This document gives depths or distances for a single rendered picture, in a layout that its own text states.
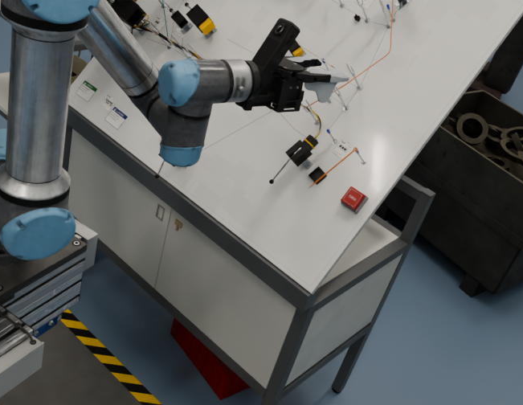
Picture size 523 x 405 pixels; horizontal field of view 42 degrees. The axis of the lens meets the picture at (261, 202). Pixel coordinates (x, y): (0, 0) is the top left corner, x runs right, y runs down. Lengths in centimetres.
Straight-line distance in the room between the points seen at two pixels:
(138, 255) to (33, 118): 146
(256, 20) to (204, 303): 94
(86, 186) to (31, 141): 153
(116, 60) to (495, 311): 286
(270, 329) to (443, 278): 181
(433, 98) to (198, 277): 93
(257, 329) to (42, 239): 112
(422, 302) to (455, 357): 36
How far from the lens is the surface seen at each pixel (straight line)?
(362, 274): 214
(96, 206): 257
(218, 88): 115
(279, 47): 122
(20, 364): 131
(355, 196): 188
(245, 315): 214
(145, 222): 236
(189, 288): 229
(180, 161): 120
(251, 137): 208
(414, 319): 339
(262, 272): 196
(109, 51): 118
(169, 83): 113
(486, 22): 209
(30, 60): 100
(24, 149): 107
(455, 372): 324
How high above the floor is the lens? 205
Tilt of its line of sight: 33 degrees down
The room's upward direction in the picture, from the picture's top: 17 degrees clockwise
